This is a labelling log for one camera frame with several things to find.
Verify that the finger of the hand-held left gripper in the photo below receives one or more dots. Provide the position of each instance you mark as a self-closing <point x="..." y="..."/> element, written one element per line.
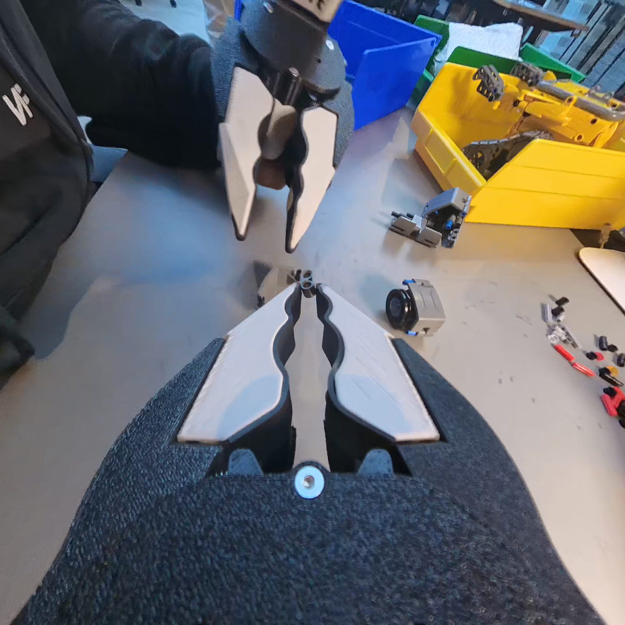
<point x="320" y="156"/>
<point x="239" y="146"/>

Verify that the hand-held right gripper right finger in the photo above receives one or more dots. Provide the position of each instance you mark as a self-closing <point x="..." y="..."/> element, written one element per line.
<point x="381" y="385"/>

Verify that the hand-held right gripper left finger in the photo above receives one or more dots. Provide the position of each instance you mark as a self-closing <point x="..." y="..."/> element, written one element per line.
<point x="234" y="385"/>

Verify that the grey black wheel assembly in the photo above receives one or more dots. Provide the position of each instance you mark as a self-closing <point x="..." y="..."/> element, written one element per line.
<point x="420" y="307"/>

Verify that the grey curved brick panel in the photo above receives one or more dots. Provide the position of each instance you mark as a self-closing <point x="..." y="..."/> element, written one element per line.
<point x="273" y="285"/>

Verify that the grey brick connector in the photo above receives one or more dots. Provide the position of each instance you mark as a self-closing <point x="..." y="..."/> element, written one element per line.
<point x="308" y="283"/>

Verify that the grey brick block assembly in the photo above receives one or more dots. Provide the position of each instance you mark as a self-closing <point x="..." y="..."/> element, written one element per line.
<point x="429" y="219"/>

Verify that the grey desk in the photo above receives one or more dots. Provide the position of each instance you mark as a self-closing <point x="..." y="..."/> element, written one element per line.
<point x="122" y="293"/>

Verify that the person's left hand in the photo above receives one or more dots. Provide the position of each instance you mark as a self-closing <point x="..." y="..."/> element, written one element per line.
<point x="271" y="173"/>

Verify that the blue plastic bin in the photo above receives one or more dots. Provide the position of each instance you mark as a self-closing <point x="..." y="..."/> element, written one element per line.
<point x="390" y="58"/>

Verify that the green crate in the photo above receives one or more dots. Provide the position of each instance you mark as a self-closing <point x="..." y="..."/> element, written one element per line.
<point x="483" y="61"/>

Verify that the pile of small brick pins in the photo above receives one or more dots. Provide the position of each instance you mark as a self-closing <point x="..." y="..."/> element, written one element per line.
<point x="566" y="337"/>

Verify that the bubble wrap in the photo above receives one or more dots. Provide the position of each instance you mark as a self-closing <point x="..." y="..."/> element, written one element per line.
<point x="483" y="39"/>

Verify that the person's black printed sweatshirt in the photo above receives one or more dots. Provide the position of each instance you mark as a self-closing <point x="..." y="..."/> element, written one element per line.
<point x="29" y="171"/>

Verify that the yellow plastic bin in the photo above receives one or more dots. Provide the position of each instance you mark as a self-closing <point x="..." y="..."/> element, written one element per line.
<point x="547" y="195"/>

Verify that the yellow tracked brick model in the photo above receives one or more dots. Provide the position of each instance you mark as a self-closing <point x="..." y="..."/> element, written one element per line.
<point x="561" y="112"/>

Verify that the round wooden booklet stand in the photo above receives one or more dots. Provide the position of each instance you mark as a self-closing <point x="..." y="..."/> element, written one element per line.
<point x="608" y="273"/>

